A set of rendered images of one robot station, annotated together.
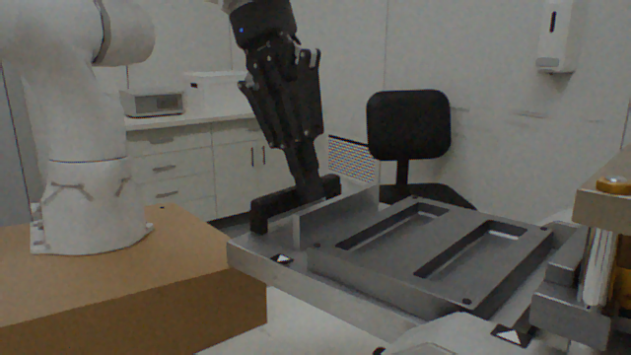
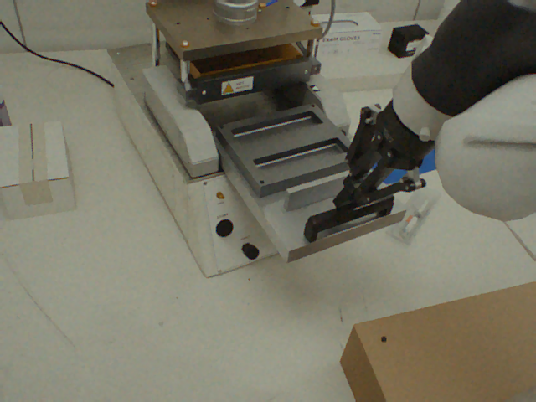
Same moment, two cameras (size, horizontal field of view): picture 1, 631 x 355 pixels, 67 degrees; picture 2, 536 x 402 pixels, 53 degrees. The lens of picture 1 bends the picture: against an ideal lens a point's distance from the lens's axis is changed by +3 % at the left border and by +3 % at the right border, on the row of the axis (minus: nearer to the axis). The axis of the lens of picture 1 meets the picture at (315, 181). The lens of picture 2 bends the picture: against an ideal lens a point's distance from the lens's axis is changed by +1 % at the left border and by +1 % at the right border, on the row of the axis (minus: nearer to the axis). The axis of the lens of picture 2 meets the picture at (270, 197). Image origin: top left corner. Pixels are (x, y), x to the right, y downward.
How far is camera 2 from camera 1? 1.19 m
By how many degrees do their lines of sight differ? 117
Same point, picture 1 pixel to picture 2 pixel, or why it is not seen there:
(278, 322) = (329, 358)
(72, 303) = (507, 296)
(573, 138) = not seen: outside the picture
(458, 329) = (329, 95)
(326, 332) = (291, 328)
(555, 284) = (311, 63)
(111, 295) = (481, 298)
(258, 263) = not seen: hidden behind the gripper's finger
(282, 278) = not seen: hidden behind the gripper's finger
